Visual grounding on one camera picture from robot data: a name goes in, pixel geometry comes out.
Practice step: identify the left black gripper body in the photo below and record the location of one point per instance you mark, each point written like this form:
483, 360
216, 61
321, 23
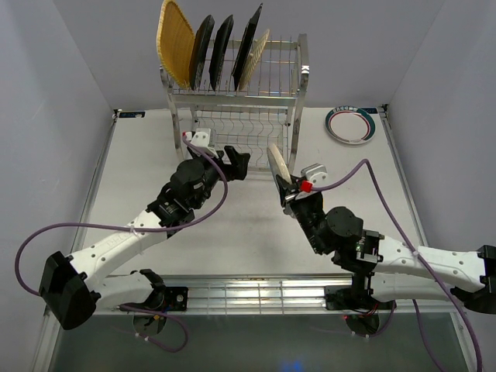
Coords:
211, 174

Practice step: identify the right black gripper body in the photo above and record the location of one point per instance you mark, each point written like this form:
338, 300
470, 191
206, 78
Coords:
308, 213

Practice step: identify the cream and blue round plate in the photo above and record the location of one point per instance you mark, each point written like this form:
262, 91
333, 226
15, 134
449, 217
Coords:
277, 164

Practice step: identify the white plate teal red rim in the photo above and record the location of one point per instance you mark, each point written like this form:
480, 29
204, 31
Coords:
350, 125

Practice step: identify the beige floral square plate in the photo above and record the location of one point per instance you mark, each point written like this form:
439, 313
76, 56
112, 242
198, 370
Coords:
244, 47

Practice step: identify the round woven bamboo plate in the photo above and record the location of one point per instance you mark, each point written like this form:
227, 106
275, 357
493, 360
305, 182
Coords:
253, 59

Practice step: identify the black floral square plate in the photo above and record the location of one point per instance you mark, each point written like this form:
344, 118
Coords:
219, 51
197, 61

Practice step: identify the square woven bamboo plate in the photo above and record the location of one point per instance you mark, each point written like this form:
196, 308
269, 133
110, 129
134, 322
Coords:
175, 41

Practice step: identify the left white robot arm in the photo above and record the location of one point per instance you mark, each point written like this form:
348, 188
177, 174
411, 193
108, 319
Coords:
74, 286

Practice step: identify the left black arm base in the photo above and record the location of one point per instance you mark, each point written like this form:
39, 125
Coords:
168, 299

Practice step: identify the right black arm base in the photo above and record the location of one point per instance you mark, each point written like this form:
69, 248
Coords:
343, 298

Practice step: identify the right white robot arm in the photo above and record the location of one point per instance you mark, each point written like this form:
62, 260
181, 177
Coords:
386, 269

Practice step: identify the steel two-tier dish rack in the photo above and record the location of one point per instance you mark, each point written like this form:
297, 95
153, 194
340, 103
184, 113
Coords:
268, 110

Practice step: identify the left blue table label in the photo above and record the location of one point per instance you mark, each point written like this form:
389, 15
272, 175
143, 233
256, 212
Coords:
131, 115

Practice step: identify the blue table label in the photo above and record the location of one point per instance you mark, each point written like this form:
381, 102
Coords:
370, 110
131, 115

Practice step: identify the right blue table label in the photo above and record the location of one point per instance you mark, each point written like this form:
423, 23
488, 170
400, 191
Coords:
370, 110

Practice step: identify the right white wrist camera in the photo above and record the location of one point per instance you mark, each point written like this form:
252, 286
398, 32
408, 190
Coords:
313, 176

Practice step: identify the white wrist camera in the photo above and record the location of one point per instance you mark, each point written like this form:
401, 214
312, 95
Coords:
313, 176
202, 138

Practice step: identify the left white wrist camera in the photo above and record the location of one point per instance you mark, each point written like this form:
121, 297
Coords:
202, 138

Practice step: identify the aluminium front rail frame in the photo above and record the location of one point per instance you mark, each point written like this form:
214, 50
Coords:
261, 325

